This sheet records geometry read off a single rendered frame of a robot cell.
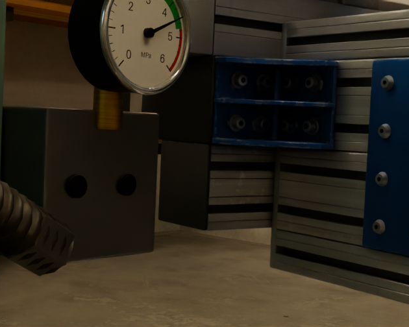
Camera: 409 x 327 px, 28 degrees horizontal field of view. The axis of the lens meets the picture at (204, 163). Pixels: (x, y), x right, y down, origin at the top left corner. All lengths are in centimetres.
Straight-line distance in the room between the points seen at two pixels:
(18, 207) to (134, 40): 13
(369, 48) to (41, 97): 302
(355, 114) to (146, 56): 42
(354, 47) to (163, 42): 41
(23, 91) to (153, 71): 326
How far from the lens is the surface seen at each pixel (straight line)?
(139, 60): 42
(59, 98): 381
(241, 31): 86
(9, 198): 31
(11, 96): 363
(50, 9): 313
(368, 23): 80
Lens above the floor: 62
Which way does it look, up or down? 3 degrees down
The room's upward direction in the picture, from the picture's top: 3 degrees clockwise
